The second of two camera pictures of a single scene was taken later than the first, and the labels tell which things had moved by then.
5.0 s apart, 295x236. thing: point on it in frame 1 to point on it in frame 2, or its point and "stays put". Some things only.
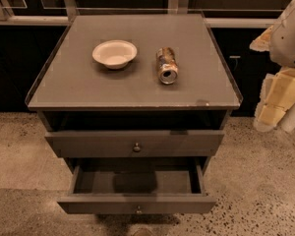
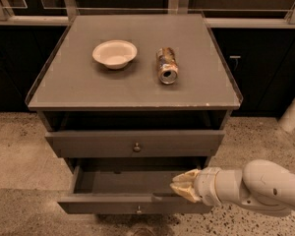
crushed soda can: (167, 65) stays put
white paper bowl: (116, 54) stays put
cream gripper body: (289, 40) to (206, 185)
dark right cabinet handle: (235, 57) stays put
